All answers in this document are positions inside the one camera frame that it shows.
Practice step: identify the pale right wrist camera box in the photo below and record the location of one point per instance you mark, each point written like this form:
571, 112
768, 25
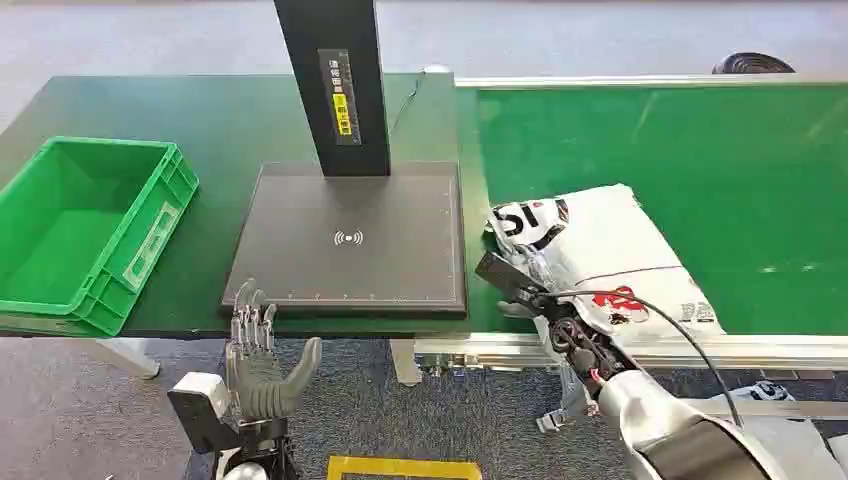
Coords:
563, 397

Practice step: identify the black ribbed round object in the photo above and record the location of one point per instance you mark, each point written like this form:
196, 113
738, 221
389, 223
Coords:
752, 63

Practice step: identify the green plastic crate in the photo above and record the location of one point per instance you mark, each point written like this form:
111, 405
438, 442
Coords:
73, 232

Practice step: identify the pale table leg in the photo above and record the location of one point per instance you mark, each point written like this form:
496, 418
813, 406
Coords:
129, 358
405, 361

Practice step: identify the black parcel scanner stand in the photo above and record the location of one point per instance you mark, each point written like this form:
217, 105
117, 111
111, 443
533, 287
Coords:
351, 245

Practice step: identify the green conveyor belt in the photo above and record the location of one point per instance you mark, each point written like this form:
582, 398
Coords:
729, 172

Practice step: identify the white red printed parcel bag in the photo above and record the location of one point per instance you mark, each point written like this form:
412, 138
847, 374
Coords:
795, 444

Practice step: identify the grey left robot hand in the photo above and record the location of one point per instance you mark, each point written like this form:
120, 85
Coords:
262, 381

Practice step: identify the white printed plastic parcel bag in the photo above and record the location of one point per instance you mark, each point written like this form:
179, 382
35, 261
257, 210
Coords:
609, 245

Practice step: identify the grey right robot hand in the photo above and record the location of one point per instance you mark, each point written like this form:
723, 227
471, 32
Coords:
507, 275

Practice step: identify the plain white parcel bag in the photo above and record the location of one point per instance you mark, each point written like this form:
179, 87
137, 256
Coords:
840, 457

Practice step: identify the aluminium conveyor side rail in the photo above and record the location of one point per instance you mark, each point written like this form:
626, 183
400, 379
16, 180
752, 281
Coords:
629, 81
762, 351

